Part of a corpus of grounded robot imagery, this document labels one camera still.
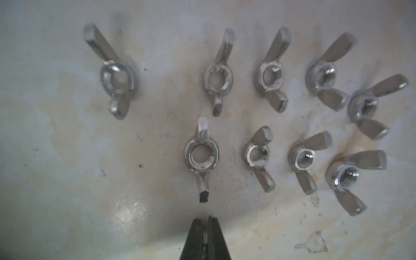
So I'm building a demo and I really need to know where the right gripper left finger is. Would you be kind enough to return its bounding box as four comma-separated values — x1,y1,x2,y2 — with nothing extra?
179,218,204,260

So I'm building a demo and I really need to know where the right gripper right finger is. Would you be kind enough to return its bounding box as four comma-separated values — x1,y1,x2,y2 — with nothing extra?
207,216,231,260

